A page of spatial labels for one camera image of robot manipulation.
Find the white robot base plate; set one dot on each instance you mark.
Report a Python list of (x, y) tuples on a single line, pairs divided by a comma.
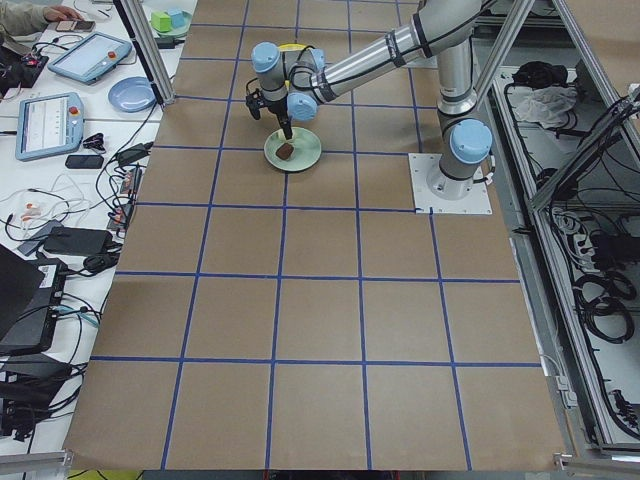
[(434, 193)]

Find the green bowl with blocks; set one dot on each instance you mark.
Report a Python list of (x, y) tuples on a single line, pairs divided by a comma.
[(180, 32)]

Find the green foam block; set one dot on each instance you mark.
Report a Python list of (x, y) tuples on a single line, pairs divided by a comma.
[(160, 21)]

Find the upper teach pendant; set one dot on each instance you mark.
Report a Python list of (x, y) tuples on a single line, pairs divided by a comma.
[(91, 58)]

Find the teach pendant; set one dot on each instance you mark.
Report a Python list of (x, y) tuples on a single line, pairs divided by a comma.
[(49, 126), (91, 58)]

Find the blue foam block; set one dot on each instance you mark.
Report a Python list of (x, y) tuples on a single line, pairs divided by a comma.
[(176, 16)]

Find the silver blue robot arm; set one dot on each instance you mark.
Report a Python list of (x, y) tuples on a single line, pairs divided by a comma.
[(293, 82)]

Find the yellow bamboo steamer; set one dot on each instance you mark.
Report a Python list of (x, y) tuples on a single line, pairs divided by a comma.
[(295, 46)]

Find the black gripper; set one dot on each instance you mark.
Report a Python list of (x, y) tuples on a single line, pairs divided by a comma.
[(278, 106)]

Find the black laptop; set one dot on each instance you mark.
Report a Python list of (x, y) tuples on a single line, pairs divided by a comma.
[(31, 290)]

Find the light green plate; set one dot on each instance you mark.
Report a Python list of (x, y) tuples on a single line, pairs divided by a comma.
[(299, 153)]

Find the blue plate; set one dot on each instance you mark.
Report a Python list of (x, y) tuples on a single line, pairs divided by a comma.
[(132, 95)]

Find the black phone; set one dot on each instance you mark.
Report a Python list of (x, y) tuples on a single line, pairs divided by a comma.
[(84, 162)]

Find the brown bun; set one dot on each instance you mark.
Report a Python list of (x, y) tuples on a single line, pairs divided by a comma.
[(284, 152)]

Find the aluminium frame post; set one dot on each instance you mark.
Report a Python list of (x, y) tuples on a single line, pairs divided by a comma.
[(140, 33)]

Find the white crumpled cloth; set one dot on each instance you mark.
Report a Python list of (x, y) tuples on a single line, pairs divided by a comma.
[(549, 107)]

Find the person's hand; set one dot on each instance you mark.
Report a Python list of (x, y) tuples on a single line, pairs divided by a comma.
[(58, 13)]

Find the smartphone on desk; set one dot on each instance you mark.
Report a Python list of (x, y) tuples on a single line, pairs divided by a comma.
[(75, 26)]

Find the black power adapter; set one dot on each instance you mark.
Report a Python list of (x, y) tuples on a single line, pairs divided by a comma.
[(133, 154)]

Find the black power brick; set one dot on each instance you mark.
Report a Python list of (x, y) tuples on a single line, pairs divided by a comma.
[(76, 241)]

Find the lower teach pendant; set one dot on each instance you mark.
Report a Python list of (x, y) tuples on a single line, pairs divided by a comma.
[(49, 126)]

